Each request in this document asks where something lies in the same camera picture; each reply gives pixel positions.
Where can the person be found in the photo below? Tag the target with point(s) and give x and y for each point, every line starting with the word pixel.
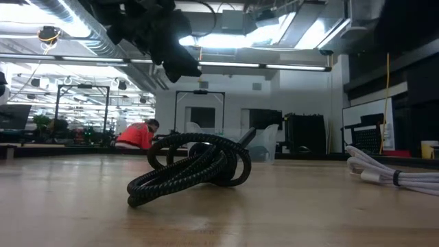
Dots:
pixel 137 135

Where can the dark computer monitor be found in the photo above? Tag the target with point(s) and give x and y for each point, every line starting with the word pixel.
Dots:
pixel 13 116

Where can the red box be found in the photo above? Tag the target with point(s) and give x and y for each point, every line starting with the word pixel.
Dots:
pixel 396 153

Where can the green potted plant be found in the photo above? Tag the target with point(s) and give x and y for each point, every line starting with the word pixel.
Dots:
pixel 42 121

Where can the yellow cup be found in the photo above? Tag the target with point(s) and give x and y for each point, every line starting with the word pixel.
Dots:
pixel 428 151

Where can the long linear ceiling light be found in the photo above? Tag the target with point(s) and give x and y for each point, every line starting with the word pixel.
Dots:
pixel 75 59
pixel 260 66

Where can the white power strip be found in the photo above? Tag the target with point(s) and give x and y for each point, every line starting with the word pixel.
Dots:
pixel 388 132

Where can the dark background workbench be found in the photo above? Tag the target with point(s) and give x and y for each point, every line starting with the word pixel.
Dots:
pixel 51 150

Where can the black cabinet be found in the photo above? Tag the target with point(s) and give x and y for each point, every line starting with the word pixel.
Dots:
pixel 305 133

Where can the clear plastic bin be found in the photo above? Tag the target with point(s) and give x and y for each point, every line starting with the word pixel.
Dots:
pixel 265 140

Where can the black pegboard cart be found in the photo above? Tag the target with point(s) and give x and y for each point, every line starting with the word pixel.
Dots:
pixel 367 139

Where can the whiteboard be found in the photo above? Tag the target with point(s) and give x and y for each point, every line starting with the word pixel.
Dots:
pixel 356 115

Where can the black metal frame stand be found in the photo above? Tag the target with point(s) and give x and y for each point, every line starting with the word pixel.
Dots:
pixel 223 109
pixel 107 109

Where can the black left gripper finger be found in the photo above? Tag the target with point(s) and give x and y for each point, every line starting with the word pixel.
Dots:
pixel 181 67

